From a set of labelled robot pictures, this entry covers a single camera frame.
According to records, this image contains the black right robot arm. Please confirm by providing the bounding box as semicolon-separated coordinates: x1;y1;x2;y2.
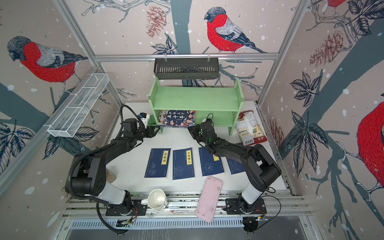
188;119;282;212

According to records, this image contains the black hanging basket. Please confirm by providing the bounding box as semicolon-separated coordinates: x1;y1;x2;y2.
154;58;220;80

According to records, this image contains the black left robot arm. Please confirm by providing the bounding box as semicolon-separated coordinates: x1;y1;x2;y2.
65;126;160;205

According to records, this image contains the white ceramic mug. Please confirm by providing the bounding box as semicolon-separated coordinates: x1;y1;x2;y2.
141;189;168;211

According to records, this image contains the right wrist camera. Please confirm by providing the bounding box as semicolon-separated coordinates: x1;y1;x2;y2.
203;113;214;126

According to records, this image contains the white wire mesh basket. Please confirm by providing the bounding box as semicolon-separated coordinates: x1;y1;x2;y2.
48;73;110;138

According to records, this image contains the blue book far left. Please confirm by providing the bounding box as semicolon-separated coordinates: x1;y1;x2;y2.
145;149;171;178

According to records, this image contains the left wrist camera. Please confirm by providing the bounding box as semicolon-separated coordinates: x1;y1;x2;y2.
122;113;149;138

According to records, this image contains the green wooden shelf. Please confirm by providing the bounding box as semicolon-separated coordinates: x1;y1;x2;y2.
148;78;245;135

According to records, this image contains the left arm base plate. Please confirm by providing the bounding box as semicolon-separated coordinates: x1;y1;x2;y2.
106;200;148;217

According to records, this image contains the snack bag red white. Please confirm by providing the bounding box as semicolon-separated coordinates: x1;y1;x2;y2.
235;110;268;146

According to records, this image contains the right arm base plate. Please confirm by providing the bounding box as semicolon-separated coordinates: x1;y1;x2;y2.
223;197;267;215

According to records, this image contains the small glass jar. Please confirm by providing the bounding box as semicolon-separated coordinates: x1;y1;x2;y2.
106;169;117;184

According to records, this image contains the colourful cartoon cover book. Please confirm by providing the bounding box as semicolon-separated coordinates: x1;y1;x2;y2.
158;110;196;128

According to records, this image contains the blue book far right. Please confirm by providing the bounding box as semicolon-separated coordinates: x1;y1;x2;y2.
227;158;245;175

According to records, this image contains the pink rectangular tray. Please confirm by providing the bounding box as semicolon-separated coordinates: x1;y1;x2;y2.
195;176;223;223

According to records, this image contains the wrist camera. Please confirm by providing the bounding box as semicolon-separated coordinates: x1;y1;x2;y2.
203;113;214;126
122;113;149;138

